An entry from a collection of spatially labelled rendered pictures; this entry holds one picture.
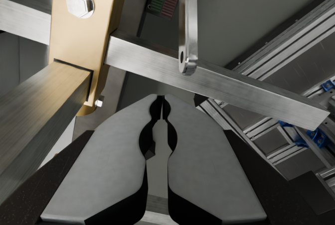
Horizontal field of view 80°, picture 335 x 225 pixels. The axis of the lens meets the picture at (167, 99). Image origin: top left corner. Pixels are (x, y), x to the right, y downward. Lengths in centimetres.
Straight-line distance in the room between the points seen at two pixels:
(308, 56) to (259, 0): 34
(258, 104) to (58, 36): 22
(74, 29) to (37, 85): 6
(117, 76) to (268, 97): 26
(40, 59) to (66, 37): 33
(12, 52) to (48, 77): 35
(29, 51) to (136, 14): 27
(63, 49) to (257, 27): 103
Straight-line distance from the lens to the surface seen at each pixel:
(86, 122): 47
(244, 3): 111
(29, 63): 55
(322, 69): 113
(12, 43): 53
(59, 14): 21
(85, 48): 21
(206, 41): 110
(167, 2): 35
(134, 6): 36
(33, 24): 24
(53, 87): 18
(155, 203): 38
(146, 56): 21
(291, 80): 108
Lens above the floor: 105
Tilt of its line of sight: 60 degrees down
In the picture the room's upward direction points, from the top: 180 degrees counter-clockwise
